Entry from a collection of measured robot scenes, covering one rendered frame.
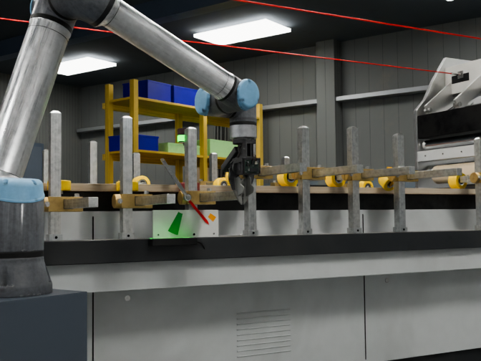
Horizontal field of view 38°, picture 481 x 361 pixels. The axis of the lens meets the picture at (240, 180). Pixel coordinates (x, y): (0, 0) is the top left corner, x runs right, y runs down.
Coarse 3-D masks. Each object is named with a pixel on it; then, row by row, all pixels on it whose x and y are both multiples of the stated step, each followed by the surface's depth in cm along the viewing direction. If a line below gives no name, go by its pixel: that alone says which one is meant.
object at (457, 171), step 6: (450, 168) 280; (456, 168) 277; (414, 174) 298; (420, 174) 295; (426, 174) 292; (432, 174) 289; (438, 174) 286; (444, 174) 283; (450, 174) 280; (456, 174) 277
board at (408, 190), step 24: (168, 192) 271; (264, 192) 287; (288, 192) 293; (312, 192) 298; (336, 192) 304; (360, 192) 311; (384, 192) 317; (408, 192) 324; (432, 192) 331; (456, 192) 339
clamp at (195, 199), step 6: (180, 192) 252; (186, 192) 253; (192, 192) 253; (198, 192) 254; (204, 192) 255; (210, 192) 256; (180, 198) 252; (192, 198) 253; (198, 198) 254; (180, 204) 253; (186, 204) 253; (198, 204) 255; (204, 204) 256; (210, 204) 257
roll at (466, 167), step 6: (474, 162) 439; (432, 168) 467; (438, 168) 462; (444, 168) 457; (462, 168) 442; (468, 168) 438; (474, 168) 434; (468, 174) 438; (438, 180) 463; (444, 180) 458
